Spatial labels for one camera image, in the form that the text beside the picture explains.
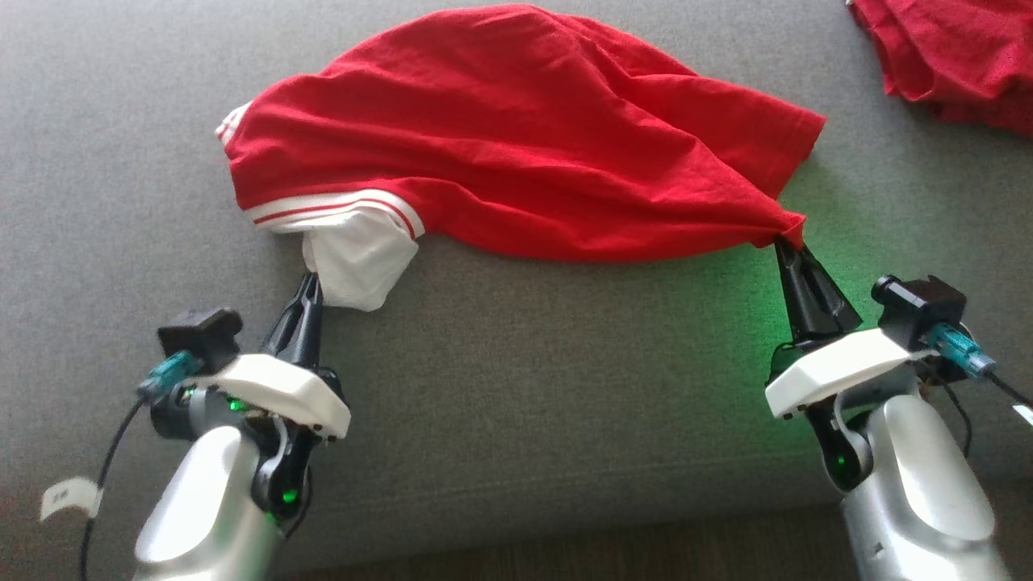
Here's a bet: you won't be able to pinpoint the teal right camera connector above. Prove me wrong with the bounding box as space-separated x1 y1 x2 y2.
927 322 998 382

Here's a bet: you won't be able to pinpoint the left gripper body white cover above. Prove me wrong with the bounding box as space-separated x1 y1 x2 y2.
149 353 353 454

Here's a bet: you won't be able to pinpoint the black left camera cable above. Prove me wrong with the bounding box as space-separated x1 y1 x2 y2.
78 394 148 581

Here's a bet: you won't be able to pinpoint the black right camera cable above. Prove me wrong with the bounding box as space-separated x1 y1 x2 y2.
983 370 1033 409

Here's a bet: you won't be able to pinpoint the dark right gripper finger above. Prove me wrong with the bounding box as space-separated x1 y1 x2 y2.
773 239 818 342
788 240 864 337

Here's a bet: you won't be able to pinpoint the red shirt with white sleeves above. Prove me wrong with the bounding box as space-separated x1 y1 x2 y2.
215 3 827 313

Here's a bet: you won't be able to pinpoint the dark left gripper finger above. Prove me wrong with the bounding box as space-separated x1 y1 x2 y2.
295 278 325 370
261 273 316 366

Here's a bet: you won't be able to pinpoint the teal camera connector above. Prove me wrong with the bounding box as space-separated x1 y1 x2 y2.
136 350 204 402
927 322 998 382

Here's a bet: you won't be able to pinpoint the black camera cable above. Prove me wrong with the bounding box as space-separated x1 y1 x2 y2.
78 394 148 581
983 370 1033 409

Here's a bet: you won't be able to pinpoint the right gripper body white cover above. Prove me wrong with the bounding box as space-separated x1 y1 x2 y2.
764 326 930 421

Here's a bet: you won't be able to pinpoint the large grey sofa ottoman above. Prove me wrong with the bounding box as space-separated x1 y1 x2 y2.
0 0 1033 578

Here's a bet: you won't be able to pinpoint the red shorts with white trim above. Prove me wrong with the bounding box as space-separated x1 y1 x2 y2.
847 0 1033 138

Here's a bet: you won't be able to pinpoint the teal left camera connector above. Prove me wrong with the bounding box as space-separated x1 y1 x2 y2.
136 350 204 402

